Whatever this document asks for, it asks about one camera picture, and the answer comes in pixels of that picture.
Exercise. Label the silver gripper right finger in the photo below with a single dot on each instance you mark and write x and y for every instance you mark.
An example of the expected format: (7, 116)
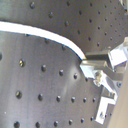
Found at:
(114, 57)

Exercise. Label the small metal bracket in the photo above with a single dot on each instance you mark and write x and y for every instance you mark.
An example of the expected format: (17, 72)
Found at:
(106, 98)

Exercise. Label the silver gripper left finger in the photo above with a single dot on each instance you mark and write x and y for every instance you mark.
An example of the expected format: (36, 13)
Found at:
(102, 75)

